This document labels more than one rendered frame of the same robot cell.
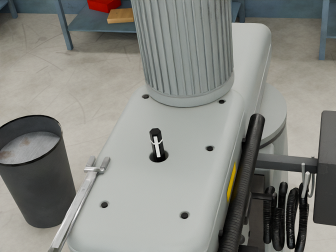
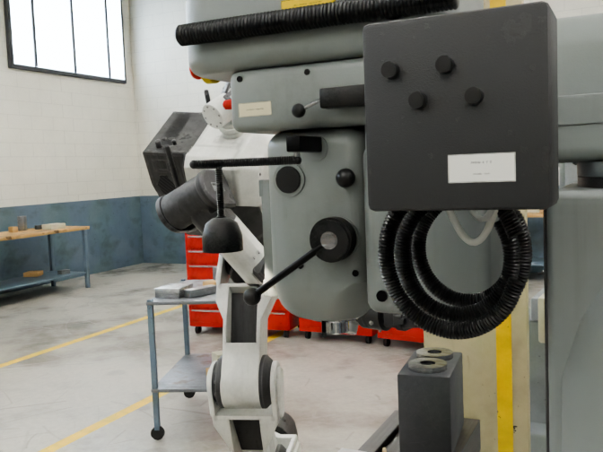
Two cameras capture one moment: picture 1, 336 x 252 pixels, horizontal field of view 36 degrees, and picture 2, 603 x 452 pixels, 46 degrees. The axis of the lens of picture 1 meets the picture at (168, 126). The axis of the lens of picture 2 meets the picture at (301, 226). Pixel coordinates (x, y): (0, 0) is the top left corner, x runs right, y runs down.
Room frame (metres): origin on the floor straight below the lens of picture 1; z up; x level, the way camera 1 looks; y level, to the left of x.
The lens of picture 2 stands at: (0.77, -1.19, 1.57)
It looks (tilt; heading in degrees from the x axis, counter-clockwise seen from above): 5 degrees down; 94
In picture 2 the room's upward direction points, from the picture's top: 2 degrees counter-clockwise
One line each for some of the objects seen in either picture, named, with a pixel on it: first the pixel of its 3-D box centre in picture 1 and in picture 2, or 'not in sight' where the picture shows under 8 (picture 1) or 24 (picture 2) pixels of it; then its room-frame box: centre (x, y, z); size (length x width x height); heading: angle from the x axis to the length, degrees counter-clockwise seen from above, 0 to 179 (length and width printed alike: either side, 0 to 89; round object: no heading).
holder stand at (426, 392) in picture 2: not in sight; (432, 397); (0.94, 0.48, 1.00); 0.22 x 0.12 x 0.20; 74
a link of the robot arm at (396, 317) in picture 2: not in sight; (393, 315); (0.86, 0.59, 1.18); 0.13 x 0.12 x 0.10; 54
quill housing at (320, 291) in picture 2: not in sight; (333, 223); (0.73, 0.02, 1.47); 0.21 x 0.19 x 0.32; 69
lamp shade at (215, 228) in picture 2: not in sight; (222, 233); (0.53, 0.04, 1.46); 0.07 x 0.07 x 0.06
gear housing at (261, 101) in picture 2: not in sight; (349, 99); (0.77, 0.01, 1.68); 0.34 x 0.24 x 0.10; 159
